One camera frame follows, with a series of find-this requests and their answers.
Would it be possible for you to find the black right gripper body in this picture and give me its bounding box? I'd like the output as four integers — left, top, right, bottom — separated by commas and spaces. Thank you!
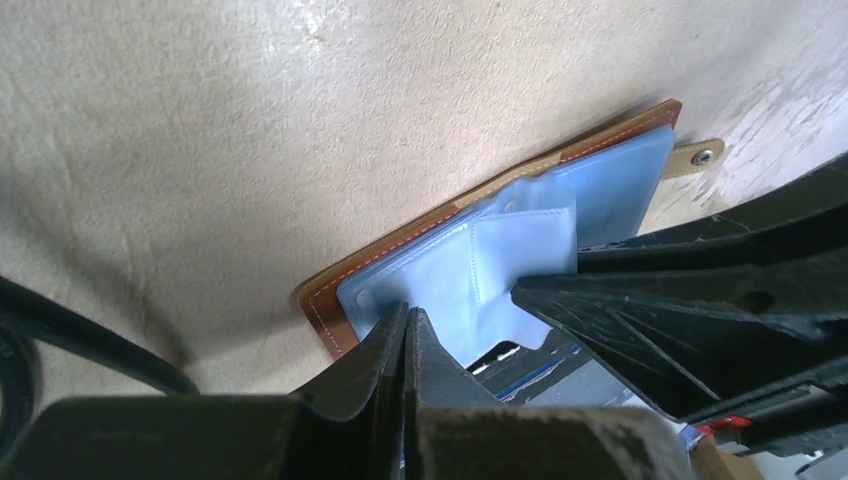
694, 382, 847, 479

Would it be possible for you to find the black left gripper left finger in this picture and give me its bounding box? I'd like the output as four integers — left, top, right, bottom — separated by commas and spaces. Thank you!
1, 303, 409, 479

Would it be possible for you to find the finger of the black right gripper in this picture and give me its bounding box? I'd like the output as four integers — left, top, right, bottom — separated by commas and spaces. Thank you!
511, 157, 847, 421

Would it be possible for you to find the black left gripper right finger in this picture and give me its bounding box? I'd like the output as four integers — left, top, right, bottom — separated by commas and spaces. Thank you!
405, 308, 692, 479

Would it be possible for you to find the brown leather card holder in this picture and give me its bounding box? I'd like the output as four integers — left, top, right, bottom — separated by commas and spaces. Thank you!
297, 99, 725, 367

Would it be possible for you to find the black usb cable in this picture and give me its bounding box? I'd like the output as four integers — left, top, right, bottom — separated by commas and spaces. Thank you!
0, 274, 201, 458

